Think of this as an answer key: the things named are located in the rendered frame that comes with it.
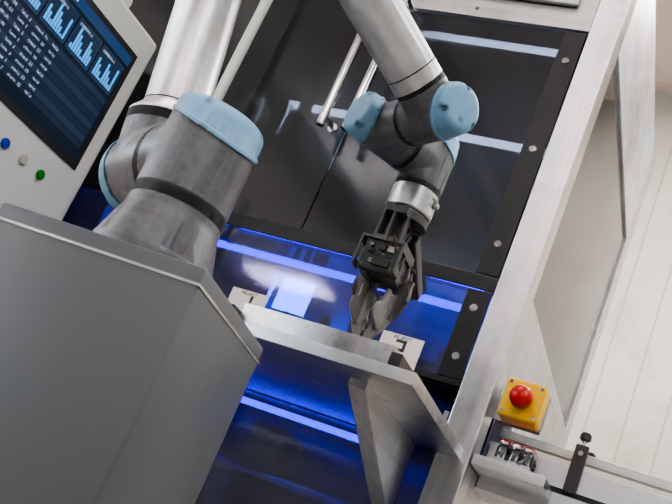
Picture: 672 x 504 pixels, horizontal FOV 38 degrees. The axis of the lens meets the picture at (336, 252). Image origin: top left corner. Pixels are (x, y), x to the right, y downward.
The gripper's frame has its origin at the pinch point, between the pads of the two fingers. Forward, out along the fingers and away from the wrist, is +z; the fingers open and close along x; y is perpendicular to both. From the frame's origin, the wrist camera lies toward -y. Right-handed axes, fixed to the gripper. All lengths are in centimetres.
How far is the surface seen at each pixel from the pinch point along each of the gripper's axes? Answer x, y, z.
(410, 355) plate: -4.2, -36.1, -9.7
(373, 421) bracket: 2.6, -10.7, 9.3
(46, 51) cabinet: -89, -3, -40
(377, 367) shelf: 5.3, 3.9, 4.6
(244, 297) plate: -42, -36, -12
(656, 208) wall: -20, -417, -251
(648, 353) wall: 0, -419, -160
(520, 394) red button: 18.2, -32.6, -7.7
